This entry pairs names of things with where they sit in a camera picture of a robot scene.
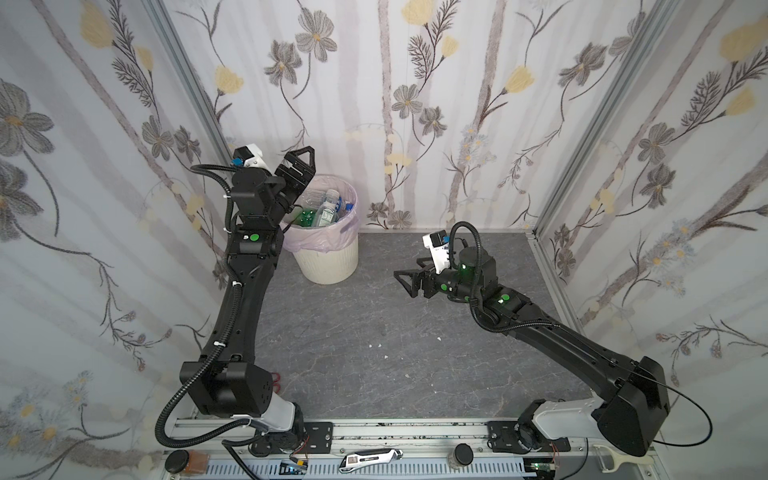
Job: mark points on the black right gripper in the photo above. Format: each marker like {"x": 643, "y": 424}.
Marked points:
{"x": 428, "y": 282}

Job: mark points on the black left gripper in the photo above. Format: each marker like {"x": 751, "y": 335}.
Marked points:
{"x": 285, "y": 178}

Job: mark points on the clear bottle white cap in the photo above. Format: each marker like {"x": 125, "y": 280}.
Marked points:
{"x": 327, "y": 213}

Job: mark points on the green soda bottle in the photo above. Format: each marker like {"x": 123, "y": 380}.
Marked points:
{"x": 306, "y": 218}

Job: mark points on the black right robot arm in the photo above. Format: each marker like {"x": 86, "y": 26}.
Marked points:
{"x": 630, "y": 399}

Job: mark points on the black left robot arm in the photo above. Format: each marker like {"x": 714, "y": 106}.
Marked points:
{"x": 225, "y": 380}

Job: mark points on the cream bin with pink liner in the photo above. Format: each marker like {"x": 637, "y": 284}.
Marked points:
{"x": 325, "y": 255}

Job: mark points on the red scissors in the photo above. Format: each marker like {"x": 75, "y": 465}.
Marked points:
{"x": 276, "y": 377}

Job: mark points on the silver adjustable wrench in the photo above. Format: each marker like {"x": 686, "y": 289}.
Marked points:
{"x": 362, "y": 459}

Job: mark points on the white vegetable peeler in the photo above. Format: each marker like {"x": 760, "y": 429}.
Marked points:
{"x": 611, "y": 460}

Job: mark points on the black lid brown jar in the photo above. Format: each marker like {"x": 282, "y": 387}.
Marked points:
{"x": 187, "y": 462}

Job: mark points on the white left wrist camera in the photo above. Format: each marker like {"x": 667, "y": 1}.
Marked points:
{"x": 249, "y": 156}

